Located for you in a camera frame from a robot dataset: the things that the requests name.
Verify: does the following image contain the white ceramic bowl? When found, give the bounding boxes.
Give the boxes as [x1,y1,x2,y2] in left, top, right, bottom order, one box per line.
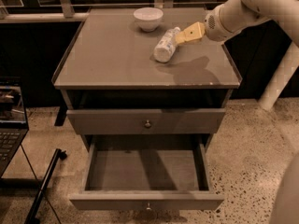
[134,7,164,32]

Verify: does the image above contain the metal window railing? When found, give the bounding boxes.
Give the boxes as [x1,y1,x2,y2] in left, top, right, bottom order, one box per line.
[0,0,242,25]

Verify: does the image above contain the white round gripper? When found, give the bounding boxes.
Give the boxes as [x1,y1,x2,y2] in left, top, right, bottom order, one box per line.
[175,5,233,45]

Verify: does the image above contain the closed grey upper drawer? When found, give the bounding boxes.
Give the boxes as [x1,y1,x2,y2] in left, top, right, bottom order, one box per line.
[67,108,225,134]

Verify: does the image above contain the black metal stand bar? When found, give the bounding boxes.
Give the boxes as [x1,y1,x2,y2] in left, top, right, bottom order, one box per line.
[24,148,67,224]

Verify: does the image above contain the clear plastic bottle blue label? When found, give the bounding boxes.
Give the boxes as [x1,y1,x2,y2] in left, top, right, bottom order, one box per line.
[153,27,180,63]

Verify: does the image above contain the black laptop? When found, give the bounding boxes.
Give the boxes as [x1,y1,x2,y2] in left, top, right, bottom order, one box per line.
[0,77,29,177]

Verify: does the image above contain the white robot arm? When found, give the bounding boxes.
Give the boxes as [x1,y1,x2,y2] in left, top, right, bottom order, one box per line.
[175,0,299,224]

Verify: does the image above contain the metal upper drawer knob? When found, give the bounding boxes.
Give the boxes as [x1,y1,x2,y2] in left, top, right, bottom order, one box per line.
[144,119,151,129]

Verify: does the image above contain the grey drawer cabinet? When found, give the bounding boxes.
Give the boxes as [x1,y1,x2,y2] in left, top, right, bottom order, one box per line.
[51,7,243,212]

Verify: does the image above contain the open grey middle drawer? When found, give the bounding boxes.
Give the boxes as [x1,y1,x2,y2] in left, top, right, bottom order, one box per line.
[70,134,224,211]

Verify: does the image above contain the white diagonal pole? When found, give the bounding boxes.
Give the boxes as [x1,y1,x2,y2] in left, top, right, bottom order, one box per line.
[258,42,299,110]

